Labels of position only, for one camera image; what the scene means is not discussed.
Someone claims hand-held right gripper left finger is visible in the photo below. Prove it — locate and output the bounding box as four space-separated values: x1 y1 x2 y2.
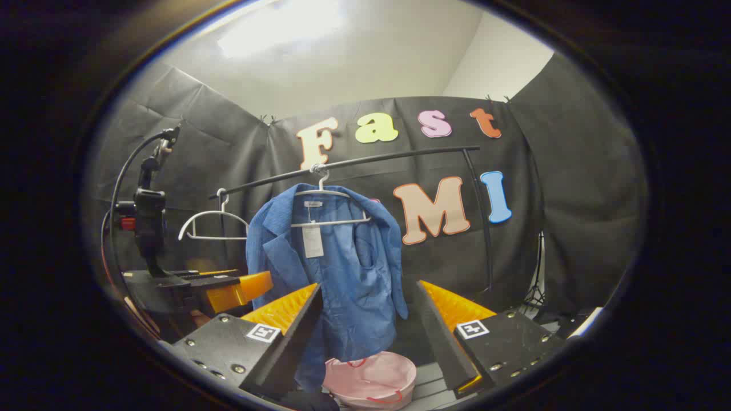
166 283 325 403

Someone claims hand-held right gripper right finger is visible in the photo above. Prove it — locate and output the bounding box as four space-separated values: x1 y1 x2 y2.
415 280 569 400

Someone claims pink laundry hamper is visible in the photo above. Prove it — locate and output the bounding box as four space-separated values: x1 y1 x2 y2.
322 350 418 410

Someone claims blue jacket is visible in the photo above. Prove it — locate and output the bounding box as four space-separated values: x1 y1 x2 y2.
246 183 409 394

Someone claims empty white hanger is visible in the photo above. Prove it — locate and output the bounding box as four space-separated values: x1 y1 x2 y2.
178 188 250 242

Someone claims white hanger with jacket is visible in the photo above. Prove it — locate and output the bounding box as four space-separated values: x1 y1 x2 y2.
290 164 373 229

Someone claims black clothes rack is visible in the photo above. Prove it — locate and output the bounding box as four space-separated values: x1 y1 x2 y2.
208 145 496 295

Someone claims black backdrop cloth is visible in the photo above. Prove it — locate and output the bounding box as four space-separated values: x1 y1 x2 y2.
86 54 649 323

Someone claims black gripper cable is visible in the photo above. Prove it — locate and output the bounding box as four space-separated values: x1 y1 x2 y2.
101 130 175 337

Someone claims tangle of floor cables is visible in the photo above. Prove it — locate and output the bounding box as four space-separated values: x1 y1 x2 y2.
521 231 547 313

